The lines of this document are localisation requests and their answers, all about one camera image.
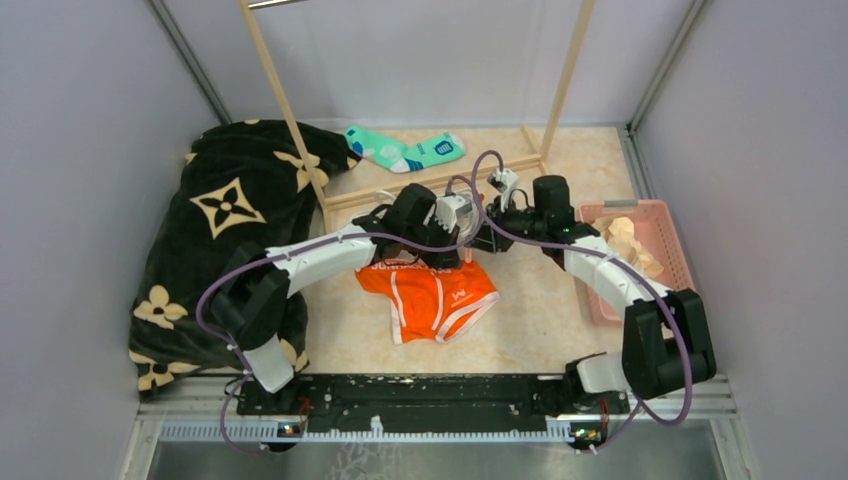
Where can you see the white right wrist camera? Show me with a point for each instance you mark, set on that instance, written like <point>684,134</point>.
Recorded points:
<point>505,181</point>

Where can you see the green patterned sock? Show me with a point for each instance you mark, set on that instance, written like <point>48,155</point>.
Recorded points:
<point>398,157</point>

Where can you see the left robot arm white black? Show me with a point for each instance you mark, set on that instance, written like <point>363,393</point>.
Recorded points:
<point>245,306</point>

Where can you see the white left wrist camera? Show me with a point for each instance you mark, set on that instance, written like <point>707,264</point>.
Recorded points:
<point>454,211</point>

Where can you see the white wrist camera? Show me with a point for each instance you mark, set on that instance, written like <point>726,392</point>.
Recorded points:
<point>505,181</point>
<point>454,211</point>

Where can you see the pink perforated plastic basket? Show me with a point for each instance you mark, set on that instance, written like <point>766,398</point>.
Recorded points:
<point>662,225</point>

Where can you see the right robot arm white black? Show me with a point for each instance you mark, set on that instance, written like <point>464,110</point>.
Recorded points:
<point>666,343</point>

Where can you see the beige cloth in basket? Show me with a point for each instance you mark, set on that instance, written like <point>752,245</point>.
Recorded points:
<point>619,233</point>

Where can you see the white plastic clip hanger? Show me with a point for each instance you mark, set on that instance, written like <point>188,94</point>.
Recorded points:
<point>384,197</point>

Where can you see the wooden drying rack frame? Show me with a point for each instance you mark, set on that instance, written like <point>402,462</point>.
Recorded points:
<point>330,205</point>

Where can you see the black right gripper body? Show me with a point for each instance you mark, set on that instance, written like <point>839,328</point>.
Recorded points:
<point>528,223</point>

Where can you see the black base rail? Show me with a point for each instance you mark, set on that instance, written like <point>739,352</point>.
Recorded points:
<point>434,408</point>

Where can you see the orange underwear white trim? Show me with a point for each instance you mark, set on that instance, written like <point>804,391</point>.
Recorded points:
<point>430,304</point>

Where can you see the black floral blanket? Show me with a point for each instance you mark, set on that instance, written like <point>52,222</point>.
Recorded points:
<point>243,182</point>

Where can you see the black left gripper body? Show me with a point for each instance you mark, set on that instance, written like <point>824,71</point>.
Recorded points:
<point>432,234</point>

